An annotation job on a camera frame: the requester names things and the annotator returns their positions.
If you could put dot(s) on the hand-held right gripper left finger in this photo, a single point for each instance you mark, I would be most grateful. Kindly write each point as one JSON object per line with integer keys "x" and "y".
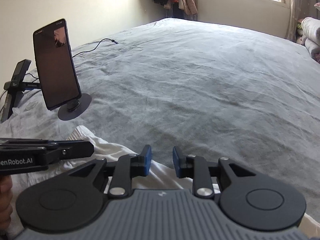
{"x": 147, "y": 156}

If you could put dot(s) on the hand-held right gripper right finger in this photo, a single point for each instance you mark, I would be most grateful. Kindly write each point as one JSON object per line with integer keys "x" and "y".
{"x": 177, "y": 160}

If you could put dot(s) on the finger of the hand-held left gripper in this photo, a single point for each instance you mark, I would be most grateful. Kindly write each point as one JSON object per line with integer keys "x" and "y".
{"x": 75, "y": 150}
{"x": 30, "y": 142}

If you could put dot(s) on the white pants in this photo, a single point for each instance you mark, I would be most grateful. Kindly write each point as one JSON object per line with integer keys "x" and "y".
{"x": 112, "y": 150}

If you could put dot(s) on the person's left hand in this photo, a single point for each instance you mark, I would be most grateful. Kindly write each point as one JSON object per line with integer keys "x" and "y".
{"x": 5, "y": 212}

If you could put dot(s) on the round grey phone stand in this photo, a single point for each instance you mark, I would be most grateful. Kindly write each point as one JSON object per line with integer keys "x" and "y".
{"x": 80, "y": 105}

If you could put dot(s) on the black device with stand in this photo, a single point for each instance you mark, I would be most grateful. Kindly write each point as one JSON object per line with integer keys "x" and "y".
{"x": 17, "y": 80}

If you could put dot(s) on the black smartphone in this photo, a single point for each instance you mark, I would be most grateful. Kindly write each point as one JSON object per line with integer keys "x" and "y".
{"x": 56, "y": 65}

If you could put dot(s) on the grey bed blanket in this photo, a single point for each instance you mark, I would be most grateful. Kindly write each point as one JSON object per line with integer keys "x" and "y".
{"x": 200, "y": 80}

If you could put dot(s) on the folded pink grey quilt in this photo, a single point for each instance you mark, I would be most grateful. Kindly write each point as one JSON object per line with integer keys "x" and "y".
{"x": 310, "y": 35}

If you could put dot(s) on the beige curtain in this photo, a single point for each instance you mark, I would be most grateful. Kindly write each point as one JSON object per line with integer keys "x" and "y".
{"x": 300, "y": 5}

